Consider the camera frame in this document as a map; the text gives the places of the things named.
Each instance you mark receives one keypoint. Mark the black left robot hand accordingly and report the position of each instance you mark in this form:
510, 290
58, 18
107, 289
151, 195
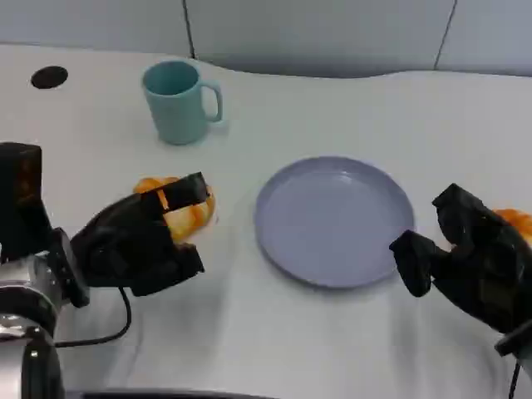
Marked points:
124, 249

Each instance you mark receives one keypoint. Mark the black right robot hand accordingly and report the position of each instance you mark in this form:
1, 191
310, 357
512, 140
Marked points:
490, 266

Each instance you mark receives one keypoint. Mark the orange and white bread roll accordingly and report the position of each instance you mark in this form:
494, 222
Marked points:
187, 220
519, 220

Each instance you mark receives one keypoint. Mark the pale green mug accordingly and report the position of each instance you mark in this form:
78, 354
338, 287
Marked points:
174, 112

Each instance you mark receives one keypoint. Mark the lilac plate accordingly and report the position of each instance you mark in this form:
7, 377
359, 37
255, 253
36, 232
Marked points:
332, 220

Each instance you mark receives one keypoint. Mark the black round table grommet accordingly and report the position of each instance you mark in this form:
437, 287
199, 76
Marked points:
49, 77

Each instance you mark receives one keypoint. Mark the desk partition screen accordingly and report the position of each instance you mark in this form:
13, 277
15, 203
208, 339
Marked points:
316, 33

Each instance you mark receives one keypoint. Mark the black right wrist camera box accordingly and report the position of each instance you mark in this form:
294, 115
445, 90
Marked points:
513, 338

